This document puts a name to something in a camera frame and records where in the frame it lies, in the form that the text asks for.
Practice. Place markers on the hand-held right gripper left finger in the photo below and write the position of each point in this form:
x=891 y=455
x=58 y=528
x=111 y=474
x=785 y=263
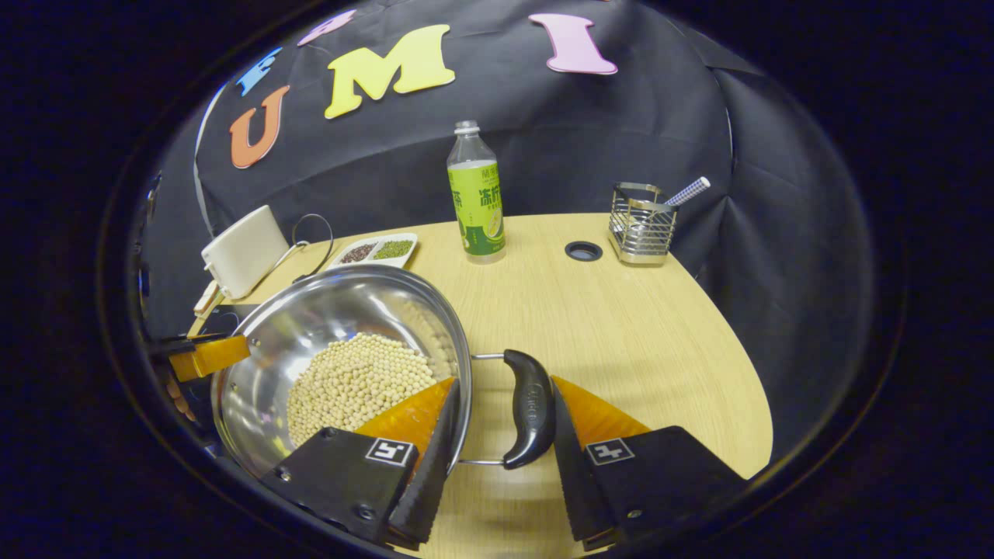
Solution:
x=342 y=473

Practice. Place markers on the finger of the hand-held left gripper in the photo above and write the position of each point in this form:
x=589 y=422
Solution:
x=213 y=355

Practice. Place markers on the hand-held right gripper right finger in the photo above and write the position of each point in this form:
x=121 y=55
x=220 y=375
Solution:
x=660 y=477

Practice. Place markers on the black induction cooktop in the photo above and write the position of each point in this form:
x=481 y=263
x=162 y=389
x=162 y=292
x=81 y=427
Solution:
x=233 y=318

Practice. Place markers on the stainless steel pot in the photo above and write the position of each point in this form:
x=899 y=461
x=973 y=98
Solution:
x=342 y=307

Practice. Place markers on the white sandwich plate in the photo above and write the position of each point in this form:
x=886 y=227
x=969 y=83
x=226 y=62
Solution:
x=206 y=307

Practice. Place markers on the pile of soybeans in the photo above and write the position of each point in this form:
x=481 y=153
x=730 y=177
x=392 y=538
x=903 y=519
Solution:
x=349 y=380

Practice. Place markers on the white toaster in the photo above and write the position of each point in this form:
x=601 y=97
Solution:
x=245 y=252

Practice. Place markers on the white divided bean dish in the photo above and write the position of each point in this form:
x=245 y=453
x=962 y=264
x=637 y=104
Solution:
x=373 y=251

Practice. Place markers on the black table grommet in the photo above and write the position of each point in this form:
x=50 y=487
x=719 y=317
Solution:
x=583 y=251

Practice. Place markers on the green label bottle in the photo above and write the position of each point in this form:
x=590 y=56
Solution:
x=477 y=202

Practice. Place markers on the black backdrop cloth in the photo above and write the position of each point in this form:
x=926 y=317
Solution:
x=582 y=132

